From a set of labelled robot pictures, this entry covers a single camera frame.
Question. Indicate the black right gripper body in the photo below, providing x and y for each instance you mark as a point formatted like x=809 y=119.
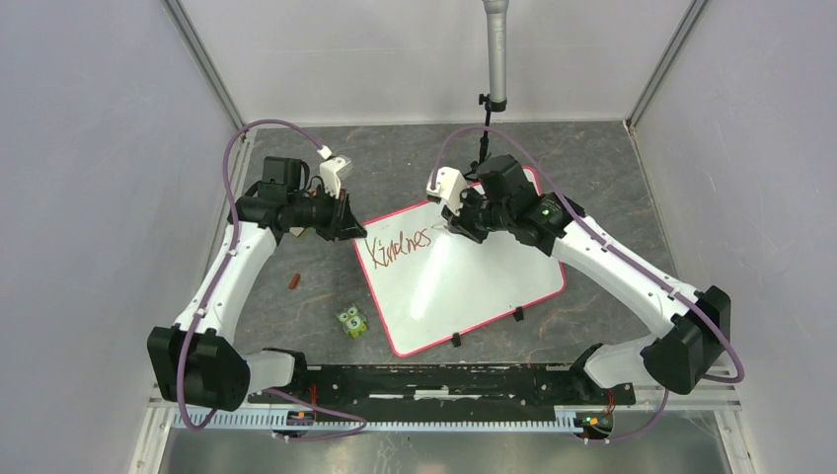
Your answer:
x=479 y=215

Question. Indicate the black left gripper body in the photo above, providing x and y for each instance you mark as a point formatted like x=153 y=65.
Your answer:
x=322 y=212

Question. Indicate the brown marker cap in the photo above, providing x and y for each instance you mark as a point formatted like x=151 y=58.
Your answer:
x=295 y=281

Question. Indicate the white board with pink frame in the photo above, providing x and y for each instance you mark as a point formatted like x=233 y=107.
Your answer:
x=428 y=284

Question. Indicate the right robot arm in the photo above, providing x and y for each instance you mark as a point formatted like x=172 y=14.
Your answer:
x=687 y=327

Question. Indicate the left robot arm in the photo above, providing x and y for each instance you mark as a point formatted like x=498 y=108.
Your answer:
x=194 y=360

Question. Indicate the green owl number toy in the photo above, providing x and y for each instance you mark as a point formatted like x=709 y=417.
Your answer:
x=353 y=321

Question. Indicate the black tripod stand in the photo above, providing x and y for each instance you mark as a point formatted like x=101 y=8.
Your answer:
x=485 y=101

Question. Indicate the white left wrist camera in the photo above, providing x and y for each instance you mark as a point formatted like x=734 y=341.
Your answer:
x=333 y=168

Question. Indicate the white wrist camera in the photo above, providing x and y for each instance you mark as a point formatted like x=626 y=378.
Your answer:
x=333 y=168
x=447 y=185

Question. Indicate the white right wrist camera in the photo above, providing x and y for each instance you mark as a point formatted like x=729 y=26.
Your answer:
x=447 y=185

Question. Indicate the grey camera pole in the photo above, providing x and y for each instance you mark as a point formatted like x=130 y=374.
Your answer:
x=496 y=16

